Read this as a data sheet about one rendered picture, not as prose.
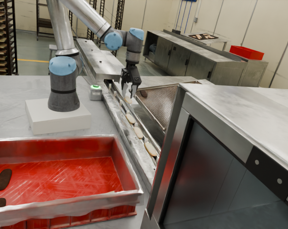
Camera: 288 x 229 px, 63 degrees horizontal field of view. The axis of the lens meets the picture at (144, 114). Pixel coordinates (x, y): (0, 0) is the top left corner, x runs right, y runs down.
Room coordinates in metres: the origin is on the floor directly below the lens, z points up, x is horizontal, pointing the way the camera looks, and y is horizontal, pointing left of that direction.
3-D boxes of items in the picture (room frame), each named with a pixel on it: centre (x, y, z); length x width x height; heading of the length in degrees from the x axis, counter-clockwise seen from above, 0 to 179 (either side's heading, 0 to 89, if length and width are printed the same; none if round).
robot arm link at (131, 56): (1.21, 0.12, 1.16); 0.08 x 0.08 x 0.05
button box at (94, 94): (1.36, 0.32, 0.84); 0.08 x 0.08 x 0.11; 26
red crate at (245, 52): (4.59, -1.64, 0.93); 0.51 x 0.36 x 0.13; 30
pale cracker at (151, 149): (0.86, -0.06, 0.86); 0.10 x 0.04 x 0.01; 26
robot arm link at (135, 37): (1.22, 0.12, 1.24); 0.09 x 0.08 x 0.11; 97
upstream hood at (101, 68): (2.17, 0.57, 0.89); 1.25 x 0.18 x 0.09; 26
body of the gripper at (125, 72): (1.22, 0.12, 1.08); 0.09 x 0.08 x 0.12; 26
